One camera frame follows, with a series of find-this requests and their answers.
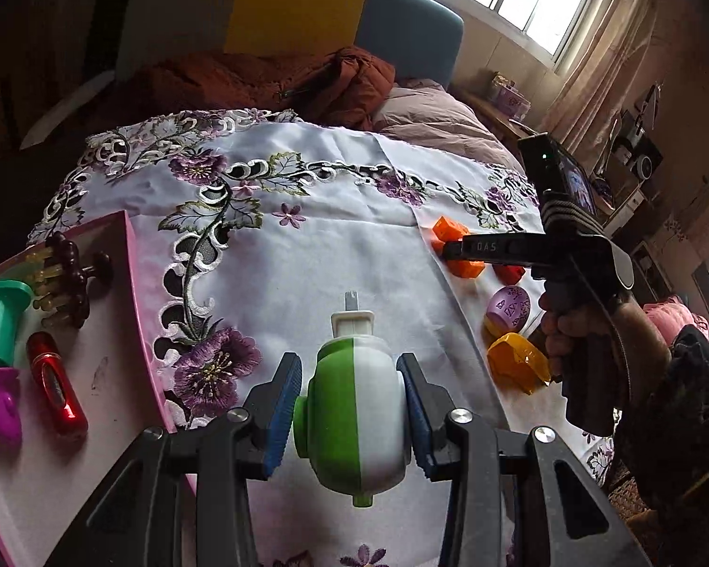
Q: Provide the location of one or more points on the red-orange plastic block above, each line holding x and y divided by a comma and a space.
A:
509, 274

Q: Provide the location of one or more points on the black radio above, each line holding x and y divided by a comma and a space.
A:
635, 147

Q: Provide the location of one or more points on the brown padded jacket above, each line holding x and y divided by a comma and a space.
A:
260, 82

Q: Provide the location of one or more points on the purple plastic mold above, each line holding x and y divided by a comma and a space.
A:
0, 407

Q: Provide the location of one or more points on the person's right hand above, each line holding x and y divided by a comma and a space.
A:
554, 331

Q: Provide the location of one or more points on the pink cloth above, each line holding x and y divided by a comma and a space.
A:
673, 319

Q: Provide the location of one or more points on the white floral embroidered tablecloth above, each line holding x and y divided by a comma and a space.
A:
342, 236

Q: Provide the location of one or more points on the orange plastic block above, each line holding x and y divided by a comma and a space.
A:
467, 270
451, 230

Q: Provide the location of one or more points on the green plastic mold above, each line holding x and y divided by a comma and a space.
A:
3, 319

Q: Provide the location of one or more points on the purple plastic egg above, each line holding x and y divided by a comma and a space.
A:
508, 310

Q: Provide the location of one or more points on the yellow-orange plastic shell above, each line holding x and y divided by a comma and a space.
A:
517, 360

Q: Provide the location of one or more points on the grey yellow blue headboard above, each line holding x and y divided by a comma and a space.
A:
307, 12

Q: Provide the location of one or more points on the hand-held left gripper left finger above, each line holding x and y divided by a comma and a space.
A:
283, 413

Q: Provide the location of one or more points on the green and white plastic toy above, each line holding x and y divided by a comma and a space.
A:
342, 413

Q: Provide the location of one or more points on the purple gift box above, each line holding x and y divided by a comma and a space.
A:
508, 97

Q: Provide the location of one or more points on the beige curtain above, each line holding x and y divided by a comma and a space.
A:
608, 59

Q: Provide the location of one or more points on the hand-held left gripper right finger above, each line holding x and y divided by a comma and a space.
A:
419, 419

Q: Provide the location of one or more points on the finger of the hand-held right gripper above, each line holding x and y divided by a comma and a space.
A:
490, 248

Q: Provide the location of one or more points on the red metallic bottle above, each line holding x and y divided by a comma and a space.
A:
56, 384

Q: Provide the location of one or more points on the person's right forearm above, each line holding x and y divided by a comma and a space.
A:
679, 425

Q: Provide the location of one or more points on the wooden bedside shelf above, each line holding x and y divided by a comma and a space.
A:
508, 127

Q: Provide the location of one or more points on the pink cardboard box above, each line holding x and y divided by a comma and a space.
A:
112, 425

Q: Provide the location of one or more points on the pale pink quilt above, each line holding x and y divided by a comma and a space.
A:
443, 124

